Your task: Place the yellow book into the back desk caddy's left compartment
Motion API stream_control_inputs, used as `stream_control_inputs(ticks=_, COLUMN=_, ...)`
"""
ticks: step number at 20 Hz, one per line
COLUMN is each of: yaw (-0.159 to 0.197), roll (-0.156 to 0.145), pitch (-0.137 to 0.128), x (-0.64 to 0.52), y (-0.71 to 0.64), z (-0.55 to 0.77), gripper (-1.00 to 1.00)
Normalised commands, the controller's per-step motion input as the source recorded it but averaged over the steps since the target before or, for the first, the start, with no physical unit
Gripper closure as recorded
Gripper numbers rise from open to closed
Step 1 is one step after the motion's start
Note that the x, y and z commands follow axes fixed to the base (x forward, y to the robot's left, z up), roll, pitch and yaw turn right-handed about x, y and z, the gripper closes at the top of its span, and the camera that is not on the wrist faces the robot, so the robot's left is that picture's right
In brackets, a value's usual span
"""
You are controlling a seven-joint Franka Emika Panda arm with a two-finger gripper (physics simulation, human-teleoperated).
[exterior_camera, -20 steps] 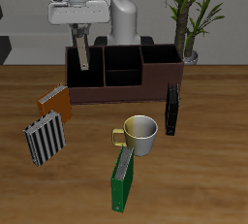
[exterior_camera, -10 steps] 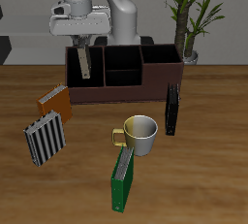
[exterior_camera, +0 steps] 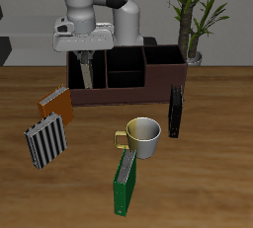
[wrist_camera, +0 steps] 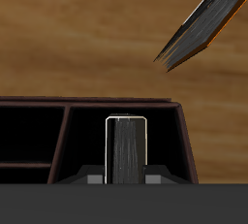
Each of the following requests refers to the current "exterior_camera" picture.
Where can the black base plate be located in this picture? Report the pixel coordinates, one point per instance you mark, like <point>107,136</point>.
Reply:
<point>150,41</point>

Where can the green pot plant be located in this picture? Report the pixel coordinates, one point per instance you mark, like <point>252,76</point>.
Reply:
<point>185,34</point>

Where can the dark brown desk caddy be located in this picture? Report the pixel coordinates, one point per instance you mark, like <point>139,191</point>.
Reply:
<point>158,84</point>

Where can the black and white striped book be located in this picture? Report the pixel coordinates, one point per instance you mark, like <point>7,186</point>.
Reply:
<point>47,141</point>

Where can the yellow and white mug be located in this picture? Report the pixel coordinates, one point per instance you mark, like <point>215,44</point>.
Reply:
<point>143,139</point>

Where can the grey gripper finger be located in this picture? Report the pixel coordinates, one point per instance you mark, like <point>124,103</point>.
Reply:
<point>83,61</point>
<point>89,74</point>

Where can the green book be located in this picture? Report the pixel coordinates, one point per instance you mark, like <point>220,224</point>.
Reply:
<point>124,186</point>

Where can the orange-yellow book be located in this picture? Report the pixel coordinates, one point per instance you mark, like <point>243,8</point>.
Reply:
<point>58,105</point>

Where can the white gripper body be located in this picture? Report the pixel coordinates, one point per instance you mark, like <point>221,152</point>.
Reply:
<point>86,42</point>

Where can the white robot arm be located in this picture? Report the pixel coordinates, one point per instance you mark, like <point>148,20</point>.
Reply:
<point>79,1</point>

